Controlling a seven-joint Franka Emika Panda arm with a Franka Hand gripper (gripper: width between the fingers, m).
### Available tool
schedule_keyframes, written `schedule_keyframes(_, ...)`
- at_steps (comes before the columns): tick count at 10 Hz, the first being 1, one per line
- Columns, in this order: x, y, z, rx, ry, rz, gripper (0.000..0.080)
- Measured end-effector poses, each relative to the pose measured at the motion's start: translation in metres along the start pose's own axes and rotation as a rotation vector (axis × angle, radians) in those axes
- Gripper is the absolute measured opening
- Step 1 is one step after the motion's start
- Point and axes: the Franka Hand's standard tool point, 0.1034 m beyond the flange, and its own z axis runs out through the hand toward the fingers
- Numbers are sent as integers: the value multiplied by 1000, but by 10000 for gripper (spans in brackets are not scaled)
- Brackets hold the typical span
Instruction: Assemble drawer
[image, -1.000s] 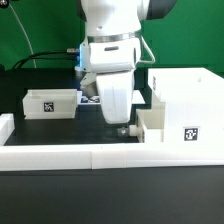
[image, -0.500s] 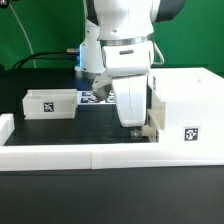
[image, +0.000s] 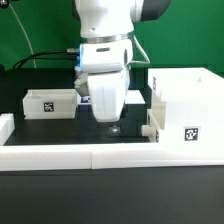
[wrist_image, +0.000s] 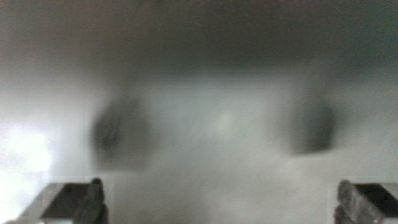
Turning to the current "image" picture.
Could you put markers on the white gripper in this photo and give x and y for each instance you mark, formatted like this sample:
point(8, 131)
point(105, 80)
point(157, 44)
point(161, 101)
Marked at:
point(104, 77)

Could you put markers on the white drawer tray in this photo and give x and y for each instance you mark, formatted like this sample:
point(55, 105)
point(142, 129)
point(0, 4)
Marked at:
point(50, 104)
point(155, 122)

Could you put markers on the white drawer cabinet box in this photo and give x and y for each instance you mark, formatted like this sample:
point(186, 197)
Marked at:
point(194, 100)

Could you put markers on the white front drawer tray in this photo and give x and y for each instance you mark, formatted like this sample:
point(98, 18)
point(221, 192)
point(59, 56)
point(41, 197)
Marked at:
point(155, 122)

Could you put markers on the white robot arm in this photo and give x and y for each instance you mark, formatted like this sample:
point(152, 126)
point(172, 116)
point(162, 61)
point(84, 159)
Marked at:
point(106, 21)

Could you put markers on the marker tag sheet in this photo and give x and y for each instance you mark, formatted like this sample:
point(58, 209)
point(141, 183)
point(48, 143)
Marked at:
point(132, 97)

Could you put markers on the white U-shaped fence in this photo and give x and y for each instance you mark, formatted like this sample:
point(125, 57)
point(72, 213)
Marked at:
point(103, 156)

